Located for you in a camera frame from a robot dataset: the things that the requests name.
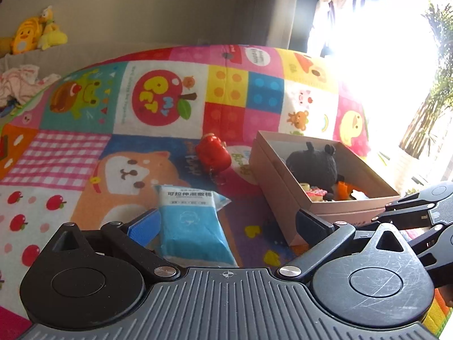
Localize blue wipes packet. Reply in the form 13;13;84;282
152;184;240;268

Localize yellow duck plush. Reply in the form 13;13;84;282
37;5;68;50

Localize pink white clothes pile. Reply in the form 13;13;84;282
0;64;61;109

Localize dark grey curtain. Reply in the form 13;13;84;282
229;0;320;51

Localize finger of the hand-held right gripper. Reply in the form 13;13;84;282
407;225;453;286
368;183;437;231

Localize pink cardboard box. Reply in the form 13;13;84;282
249;130;401;247

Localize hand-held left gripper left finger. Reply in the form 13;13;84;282
53;208;180;281

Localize orange striped duck plush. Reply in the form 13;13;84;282
9;16;45;56

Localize small orange toy figure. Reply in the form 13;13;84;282
334;180;355;201

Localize green palm plant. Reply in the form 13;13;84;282
399;2;453;157

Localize black plush toy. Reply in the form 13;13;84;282
286;142;338;194

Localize colourful cartoon play mat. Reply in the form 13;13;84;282
0;44;453;340

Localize red toy figure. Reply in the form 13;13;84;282
195;133;233;185

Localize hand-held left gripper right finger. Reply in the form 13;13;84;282
278;209;412;281

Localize small colourful toys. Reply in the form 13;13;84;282
299;182;326;203

